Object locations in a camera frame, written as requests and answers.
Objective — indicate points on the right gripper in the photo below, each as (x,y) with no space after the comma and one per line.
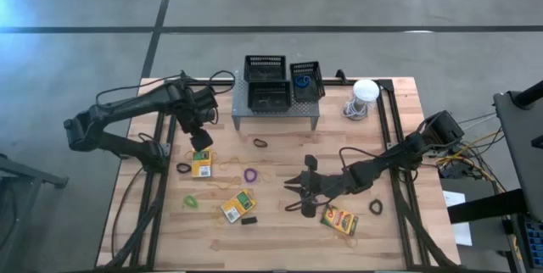
(333,184)

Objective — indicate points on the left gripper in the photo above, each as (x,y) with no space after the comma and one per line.
(191,114)

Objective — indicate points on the thin yellow rubber band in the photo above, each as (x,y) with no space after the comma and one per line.
(266,181)
(186,153)
(348,244)
(225,188)
(231,159)
(217,218)

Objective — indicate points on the yellow green crayon box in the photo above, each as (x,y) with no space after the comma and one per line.
(341,221)

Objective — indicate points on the black plastic mesh basket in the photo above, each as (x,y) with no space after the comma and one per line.
(269,97)
(316,91)
(265,69)

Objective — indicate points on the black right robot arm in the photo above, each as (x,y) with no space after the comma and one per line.
(382,163)

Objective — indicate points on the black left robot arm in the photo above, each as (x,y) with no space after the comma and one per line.
(127,103)

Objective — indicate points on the wide black rubber band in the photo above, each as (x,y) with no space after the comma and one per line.
(249,221)

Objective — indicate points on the gray perforated metal shelf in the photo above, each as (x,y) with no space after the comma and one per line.
(305,109)

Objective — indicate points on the white mushroom table lamp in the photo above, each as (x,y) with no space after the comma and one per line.
(366,90)

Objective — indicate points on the white paper sheet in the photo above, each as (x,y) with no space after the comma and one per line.
(453,198)

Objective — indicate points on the gray side table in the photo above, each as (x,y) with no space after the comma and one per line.
(29,172)

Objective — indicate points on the black cart bar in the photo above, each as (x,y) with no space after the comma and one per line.
(488,207)

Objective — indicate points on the gray metal cart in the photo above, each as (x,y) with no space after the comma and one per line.
(524,150)

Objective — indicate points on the black rack with ports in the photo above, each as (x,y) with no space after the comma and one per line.
(535,237)

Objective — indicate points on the silver metal mounting bracket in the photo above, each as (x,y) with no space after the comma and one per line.
(164,150)

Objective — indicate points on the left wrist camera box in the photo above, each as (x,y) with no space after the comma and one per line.
(206,99)

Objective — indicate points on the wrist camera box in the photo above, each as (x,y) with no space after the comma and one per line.
(360,174)
(206,99)

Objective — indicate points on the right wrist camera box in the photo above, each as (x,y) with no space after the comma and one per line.
(360,174)

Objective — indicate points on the black aluminium table frame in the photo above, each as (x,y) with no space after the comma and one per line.
(335,82)

